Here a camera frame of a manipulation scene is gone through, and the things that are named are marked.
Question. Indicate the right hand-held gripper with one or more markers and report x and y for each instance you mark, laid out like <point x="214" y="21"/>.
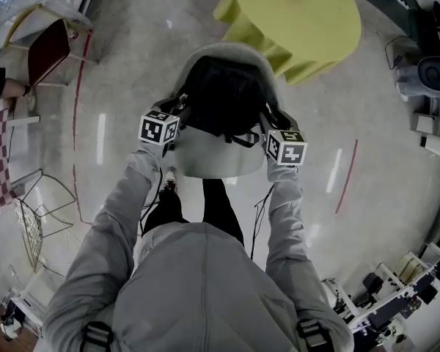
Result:
<point x="287" y="150"/>

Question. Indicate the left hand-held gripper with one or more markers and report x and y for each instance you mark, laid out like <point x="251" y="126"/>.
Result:
<point x="157" y="128"/>

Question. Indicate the grey chair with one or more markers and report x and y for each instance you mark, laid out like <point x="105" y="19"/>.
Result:
<point x="212" y="158"/>

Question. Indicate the black bag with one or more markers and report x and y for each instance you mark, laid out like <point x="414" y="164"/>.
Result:
<point x="223" y="94"/>

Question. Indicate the person's right forearm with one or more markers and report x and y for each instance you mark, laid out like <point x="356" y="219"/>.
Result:
<point x="286" y="204"/>

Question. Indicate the person's left forearm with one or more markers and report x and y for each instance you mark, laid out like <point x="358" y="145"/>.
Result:
<point x="132" y="189"/>

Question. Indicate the wooden chair with red seat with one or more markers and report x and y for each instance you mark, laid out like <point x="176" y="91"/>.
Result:
<point x="45" y="51"/>

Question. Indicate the black office chair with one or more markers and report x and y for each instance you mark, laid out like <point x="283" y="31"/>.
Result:
<point x="430" y="28"/>

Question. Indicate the person's left shoe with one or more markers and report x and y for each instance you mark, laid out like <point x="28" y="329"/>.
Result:
<point x="170" y="180"/>

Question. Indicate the red floor tape line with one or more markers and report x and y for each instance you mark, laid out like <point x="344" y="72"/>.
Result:
<point x="346" y="178"/>

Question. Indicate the person's left leg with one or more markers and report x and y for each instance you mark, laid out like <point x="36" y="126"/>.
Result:
<point x="165" y="211"/>

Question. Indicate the person's leg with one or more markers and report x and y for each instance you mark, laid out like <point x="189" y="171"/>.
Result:
<point x="165" y="211"/>
<point x="220" y="207"/>

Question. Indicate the person's right leg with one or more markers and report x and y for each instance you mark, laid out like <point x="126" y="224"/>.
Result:
<point x="220" y="207"/>

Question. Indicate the yellow round table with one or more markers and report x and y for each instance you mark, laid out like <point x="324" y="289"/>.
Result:
<point x="297" y="17"/>

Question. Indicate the white boxes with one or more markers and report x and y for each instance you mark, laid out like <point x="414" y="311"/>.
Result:
<point x="434" y="127"/>

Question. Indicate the person's grey hoodie torso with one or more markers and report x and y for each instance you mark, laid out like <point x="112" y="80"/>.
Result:
<point x="201" y="292"/>

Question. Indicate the grey round device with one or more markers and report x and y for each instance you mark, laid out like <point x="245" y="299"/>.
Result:
<point x="434" y="73"/>

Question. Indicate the white equipment shelf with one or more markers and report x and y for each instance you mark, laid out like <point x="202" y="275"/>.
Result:
<point x="392" y="299"/>

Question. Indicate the white low cabinet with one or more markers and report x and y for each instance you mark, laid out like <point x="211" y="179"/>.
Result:
<point x="22" y="299"/>

